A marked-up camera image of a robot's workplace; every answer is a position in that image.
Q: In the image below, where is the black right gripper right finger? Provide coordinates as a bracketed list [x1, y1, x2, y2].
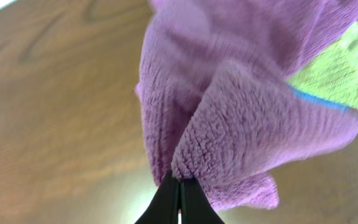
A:
[181, 179, 224, 224]

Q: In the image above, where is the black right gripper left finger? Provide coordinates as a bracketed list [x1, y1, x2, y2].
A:
[135, 171, 180, 224]

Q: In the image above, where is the purple microfiber cloth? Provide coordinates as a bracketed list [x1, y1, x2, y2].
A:
[136, 0, 358, 210]

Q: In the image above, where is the blue cloth in pile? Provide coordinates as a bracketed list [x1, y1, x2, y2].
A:
[290, 86, 349, 111]

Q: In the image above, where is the green cloth in pile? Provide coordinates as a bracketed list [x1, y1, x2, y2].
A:
[288, 22, 358, 110]

